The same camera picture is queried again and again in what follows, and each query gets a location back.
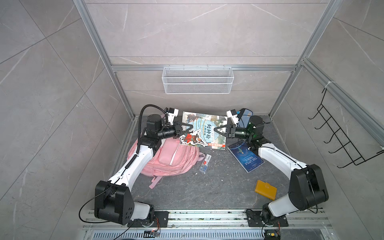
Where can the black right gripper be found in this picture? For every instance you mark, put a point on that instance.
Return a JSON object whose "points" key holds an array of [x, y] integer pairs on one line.
{"points": [[230, 130]]}

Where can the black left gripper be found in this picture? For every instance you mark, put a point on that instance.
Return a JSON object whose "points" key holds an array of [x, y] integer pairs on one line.
{"points": [[177, 129]]}

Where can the illustrated Chinese comic book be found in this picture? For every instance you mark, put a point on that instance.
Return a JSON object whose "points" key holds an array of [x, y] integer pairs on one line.
{"points": [[203, 135]]}

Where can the pink student backpack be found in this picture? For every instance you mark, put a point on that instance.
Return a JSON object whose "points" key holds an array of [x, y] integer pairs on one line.
{"points": [[157, 158]]}

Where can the blue Little Prince book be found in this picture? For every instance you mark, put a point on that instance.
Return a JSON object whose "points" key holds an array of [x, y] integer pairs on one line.
{"points": [[247, 159]]}

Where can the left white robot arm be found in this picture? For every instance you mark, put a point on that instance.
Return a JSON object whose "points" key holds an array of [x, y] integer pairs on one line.
{"points": [[113, 199]]}

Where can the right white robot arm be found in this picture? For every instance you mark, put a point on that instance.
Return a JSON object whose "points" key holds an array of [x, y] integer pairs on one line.
{"points": [[307, 186]]}

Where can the blue pencil case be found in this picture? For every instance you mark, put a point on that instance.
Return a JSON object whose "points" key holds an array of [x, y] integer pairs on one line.
{"points": [[244, 116]]}

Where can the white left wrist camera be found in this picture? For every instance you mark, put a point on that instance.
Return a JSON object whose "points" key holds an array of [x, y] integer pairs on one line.
{"points": [[171, 114]]}

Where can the white wire mesh basket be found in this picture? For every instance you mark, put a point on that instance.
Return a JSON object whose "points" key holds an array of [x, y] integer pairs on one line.
{"points": [[197, 80]]}

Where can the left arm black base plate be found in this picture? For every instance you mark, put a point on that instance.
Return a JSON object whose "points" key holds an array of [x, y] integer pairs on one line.
{"points": [[157, 218]]}

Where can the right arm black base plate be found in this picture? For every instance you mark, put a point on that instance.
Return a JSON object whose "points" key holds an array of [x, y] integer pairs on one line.
{"points": [[264, 218]]}

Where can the black wire hook rack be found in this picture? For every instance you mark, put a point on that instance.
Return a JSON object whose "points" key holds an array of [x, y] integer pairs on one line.
{"points": [[340, 136]]}

